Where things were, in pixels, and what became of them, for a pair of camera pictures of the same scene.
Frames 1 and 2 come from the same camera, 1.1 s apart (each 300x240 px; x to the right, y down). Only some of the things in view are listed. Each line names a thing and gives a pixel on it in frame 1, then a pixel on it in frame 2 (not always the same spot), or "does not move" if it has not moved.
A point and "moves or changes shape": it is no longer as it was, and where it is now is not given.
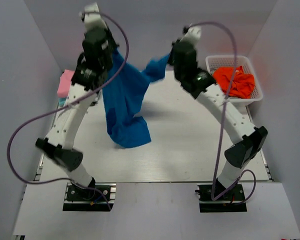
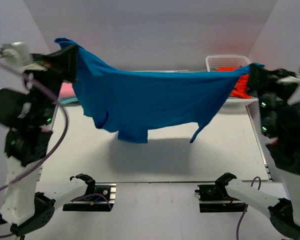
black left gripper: (114, 45) → (61, 65)
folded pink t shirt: (64, 83) does not move
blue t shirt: (122, 97) moves or changes shape
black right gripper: (170, 61) → (260, 78)
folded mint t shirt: (61, 101) does not move
